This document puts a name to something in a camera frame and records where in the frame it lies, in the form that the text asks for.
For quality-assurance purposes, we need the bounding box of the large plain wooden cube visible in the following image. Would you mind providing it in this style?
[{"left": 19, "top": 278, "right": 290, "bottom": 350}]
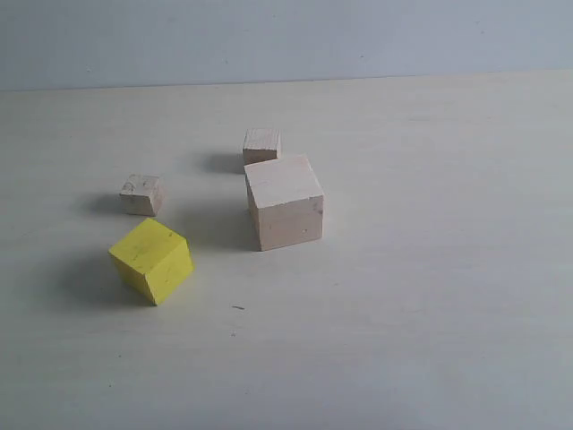
[{"left": 244, "top": 155, "right": 324, "bottom": 251}]

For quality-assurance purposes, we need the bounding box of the small wooden cube back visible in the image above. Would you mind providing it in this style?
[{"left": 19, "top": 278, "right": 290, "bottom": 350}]
[{"left": 243, "top": 128, "right": 281, "bottom": 165}]

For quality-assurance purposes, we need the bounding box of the small wooden cube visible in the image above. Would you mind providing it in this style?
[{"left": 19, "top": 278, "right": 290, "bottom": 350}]
[
  {"left": 243, "top": 128, "right": 281, "bottom": 165},
  {"left": 119, "top": 174, "right": 165, "bottom": 217}
]

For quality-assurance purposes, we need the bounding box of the yellow wooden cube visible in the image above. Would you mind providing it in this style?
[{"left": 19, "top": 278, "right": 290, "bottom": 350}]
[{"left": 108, "top": 218, "right": 194, "bottom": 305}]

